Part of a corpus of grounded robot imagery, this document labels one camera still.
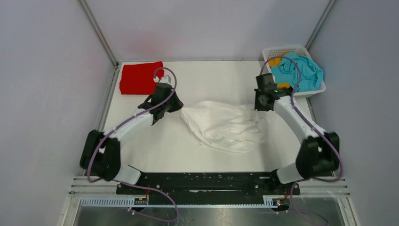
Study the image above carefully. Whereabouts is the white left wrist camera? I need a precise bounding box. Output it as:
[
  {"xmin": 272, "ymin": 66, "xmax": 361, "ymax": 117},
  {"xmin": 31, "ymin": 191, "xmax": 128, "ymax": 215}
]
[{"xmin": 153, "ymin": 75, "xmax": 172, "ymax": 85}]

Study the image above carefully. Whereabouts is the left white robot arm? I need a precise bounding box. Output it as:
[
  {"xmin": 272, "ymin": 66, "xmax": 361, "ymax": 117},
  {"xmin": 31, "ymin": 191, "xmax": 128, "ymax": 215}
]
[{"xmin": 80, "ymin": 83, "xmax": 183, "ymax": 194}]

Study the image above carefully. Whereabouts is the aluminium frame rail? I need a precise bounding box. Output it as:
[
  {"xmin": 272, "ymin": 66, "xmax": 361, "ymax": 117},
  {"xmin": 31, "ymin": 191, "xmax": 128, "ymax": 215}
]
[{"xmin": 67, "ymin": 176, "xmax": 351, "ymax": 209}]

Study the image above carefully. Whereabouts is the folded red t shirt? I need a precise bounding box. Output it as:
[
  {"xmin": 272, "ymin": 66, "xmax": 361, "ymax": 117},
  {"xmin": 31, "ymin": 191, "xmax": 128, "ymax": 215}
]
[{"xmin": 119, "ymin": 61, "xmax": 163, "ymax": 95}]

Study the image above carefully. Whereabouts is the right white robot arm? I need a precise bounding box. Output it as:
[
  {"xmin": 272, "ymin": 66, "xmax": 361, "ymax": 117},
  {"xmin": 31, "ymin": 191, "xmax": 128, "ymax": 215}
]
[{"xmin": 255, "ymin": 73, "xmax": 340, "ymax": 194}]

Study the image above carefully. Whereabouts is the teal t shirt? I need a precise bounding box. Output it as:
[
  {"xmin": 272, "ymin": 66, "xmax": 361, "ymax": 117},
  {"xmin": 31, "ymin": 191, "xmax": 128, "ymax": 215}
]
[{"xmin": 271, "ymin": 52, "xmax": 324, "ymax": 92}]

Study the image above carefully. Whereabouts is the white t shirt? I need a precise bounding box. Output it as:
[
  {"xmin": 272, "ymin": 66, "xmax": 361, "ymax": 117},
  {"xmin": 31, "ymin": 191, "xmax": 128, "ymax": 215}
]
[{"xmin": 180, "ymin": 100, "xmax": 265, "ymax": 154}]

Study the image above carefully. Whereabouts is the yellow t shirt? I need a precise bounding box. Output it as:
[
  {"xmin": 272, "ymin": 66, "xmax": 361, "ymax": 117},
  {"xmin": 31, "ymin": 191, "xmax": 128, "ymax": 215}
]
[{"xmin": 269, "ymin": 51, "xmax": 291, "ymax": 89}]

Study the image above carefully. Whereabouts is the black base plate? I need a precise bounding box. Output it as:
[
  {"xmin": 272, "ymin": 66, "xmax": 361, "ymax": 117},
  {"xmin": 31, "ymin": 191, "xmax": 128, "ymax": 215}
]
[{"xmin": 116, "ymin": 171, "xmax": 301, "ymax": 206}]

